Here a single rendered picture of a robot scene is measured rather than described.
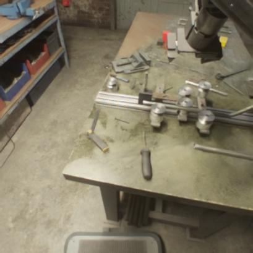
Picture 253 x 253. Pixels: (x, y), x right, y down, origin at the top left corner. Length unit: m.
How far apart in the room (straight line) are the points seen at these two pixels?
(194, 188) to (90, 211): 1.00
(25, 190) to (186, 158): 1.32
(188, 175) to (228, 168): 0.14
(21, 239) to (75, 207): 0.38
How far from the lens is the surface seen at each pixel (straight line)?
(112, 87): 0.81
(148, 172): 0.56
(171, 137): 0.68
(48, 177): 1.65
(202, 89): 0.79
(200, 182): 0.61
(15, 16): 2.03
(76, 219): 1.48
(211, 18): 0.44
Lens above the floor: 1.40
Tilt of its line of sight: 49 degrees down
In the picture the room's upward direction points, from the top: 2 degrees clockwise
